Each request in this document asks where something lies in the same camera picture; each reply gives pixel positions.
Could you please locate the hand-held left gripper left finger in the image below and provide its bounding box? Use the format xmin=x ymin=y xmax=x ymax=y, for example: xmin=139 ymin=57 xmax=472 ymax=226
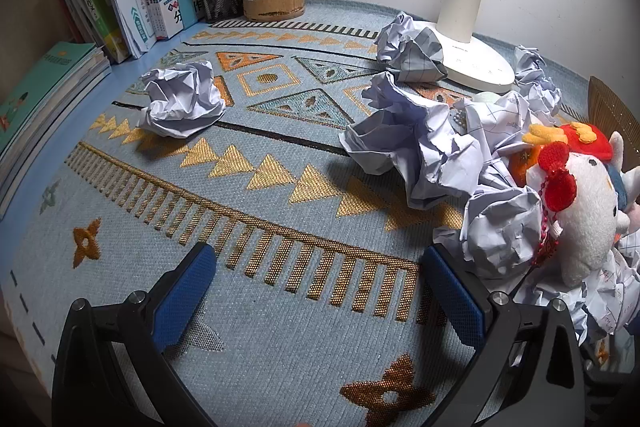
xmin=52 ymin=241 xmax=221 ymax=427

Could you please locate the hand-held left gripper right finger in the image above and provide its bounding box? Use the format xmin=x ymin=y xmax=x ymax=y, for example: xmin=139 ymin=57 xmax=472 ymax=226
xmin=422 ymin=243 xmax=593 ymax=427

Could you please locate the white paper ball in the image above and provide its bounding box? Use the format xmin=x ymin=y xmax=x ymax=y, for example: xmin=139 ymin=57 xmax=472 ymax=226
xmin=140 ymin=61 xmax=228 ymax=138
xmin=520 ymin=252 xmax=640 ymax=358
xmin=432 ymin=184 xmax=548 ymax=280
xmin=520 ymin=77 xmax=563 ymax=125
xmin=514 ymin=46 xmax=547 ymax=82
xmin=375 ymin=12 xmax=449 ymax=82

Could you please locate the orange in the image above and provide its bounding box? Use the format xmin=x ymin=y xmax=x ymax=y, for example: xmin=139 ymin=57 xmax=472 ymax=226
xmin=507 ymin=144 xmax=543 ymax=188

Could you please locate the white plush toy red hat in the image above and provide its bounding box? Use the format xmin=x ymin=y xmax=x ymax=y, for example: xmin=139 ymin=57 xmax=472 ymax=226
xmin=522 ymin=122 xmax=632 ymax=288

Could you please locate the large paper ball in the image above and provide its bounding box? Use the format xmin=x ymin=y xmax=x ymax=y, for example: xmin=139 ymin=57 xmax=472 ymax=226
xmin=339 ymin=72 xmax=496 ymax=210

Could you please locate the grid paper ball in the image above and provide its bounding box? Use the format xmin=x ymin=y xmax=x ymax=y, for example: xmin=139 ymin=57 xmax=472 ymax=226
xmin=452 ymin=91 xmax=533 ymax=158

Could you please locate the amber ribbed glass bowl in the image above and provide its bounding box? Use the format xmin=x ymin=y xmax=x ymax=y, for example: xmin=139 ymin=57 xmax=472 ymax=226
xmin=587 ymin=76 xmax=640 ymax=158

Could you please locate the patterned woven mat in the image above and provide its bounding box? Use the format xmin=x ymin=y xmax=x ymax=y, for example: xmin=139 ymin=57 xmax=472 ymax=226
xmin=0 ymin=0 xmax=626 ymax=427

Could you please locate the stack of green books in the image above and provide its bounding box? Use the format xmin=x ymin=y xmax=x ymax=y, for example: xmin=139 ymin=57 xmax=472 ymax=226
xmin=0 ymin=41 xmax=113 ymax=220

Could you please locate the white lamp stand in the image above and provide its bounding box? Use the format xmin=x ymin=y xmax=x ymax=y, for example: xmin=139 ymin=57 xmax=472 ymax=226
xmin=434 ymin=0 xmax=517 ymax=95

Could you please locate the row of upright books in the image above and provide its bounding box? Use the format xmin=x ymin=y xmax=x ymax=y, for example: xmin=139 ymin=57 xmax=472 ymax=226
xmin=50 ymin=0 xmax=131 ymax=65

